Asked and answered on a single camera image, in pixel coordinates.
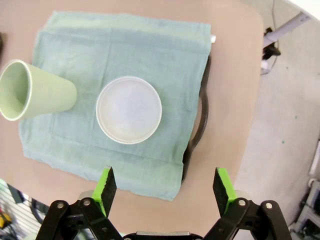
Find black cable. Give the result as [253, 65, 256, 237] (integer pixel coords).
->
[271, 0, 279, 31]

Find white plastic bowl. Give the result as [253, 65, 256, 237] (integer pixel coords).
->
[95, 76, 163, 145]

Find white metal table leg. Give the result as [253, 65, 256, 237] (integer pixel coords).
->
[263, 9, 316, 44]

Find black power plug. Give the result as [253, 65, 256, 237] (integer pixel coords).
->
[261, 44, 281, 61]

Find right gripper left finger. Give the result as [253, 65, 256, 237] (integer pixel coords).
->
[34, 165, 126, 240]

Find floor clutter pile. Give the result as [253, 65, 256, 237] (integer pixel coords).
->
[0, 178, 51, 240]

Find pale green plastic cup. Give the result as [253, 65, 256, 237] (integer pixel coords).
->
[0, 59, 78, 123]

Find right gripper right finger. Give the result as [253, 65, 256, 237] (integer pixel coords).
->
[202, 165, 293, 240]

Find green cloth mat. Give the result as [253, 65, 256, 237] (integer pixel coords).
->
[18, 9, 216, 202]

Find grey metal rack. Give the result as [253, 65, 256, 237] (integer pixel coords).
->
[293, 174, 320, 240]

